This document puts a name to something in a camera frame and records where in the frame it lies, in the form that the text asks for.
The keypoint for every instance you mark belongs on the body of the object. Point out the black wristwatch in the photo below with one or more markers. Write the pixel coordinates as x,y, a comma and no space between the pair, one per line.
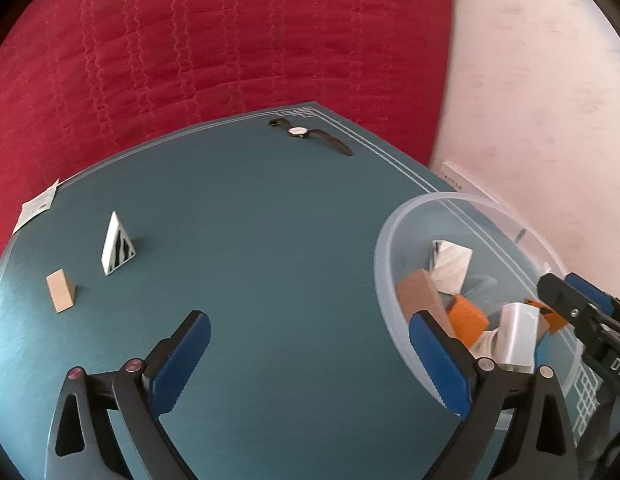
297,131

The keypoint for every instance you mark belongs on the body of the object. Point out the red quilted blanket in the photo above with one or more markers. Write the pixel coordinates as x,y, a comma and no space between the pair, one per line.
190,50

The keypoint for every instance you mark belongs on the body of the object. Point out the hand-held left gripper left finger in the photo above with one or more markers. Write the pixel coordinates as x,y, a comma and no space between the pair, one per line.
182,360

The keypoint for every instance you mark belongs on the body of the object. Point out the orange tiger-striped wedge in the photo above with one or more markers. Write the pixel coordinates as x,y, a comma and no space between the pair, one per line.
552,321
467,320

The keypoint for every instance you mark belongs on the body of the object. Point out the white paper leaflet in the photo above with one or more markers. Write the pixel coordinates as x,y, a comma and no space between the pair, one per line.
37,205

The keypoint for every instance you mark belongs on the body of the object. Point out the plain wooden wedge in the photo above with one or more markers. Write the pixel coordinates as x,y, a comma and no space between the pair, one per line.
60,290

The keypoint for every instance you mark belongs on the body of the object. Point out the clear plastic bowl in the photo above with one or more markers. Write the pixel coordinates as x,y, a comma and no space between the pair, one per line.
490,220

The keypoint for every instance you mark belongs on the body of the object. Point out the pale wooden block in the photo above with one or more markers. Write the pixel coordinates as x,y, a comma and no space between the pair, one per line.
452,267

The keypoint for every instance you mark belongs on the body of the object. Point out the dark brown wooden block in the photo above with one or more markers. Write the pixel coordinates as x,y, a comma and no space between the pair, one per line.
420,292

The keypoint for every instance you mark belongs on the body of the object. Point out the white charger plug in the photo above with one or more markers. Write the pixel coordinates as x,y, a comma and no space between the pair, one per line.
517,332

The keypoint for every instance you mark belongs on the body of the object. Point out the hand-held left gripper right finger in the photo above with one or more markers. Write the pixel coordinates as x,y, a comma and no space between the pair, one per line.
437,365

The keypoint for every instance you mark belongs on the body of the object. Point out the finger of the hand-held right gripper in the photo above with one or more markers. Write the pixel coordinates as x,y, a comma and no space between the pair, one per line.
590,292
560,295

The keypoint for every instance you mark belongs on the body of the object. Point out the white zebra-striped wedge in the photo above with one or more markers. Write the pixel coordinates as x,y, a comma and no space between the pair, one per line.
115,250

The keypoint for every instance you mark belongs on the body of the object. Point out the teal table mat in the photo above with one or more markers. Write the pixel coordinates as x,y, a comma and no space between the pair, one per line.
265,235

